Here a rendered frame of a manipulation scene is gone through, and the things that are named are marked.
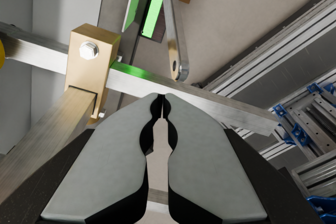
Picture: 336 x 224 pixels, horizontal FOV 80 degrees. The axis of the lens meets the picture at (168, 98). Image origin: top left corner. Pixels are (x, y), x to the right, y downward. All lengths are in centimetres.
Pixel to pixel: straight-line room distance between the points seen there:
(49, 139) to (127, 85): 12
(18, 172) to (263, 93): 105
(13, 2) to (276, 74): 100
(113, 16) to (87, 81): 17
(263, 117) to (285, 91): 84
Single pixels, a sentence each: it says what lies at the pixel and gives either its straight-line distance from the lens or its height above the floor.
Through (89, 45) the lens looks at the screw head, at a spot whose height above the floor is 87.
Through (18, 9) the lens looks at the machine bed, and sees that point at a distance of 53.
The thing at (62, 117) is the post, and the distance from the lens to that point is 24.
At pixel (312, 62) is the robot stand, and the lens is 116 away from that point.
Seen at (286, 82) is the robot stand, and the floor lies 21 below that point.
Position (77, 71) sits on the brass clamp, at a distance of 28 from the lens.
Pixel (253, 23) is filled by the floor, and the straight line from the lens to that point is 120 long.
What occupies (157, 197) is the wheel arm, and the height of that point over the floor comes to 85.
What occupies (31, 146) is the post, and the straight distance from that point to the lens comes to 22.
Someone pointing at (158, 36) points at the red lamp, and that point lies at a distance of 41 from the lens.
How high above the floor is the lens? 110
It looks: 59 degrees down
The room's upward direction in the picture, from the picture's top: 179 degrees counter-clockwise
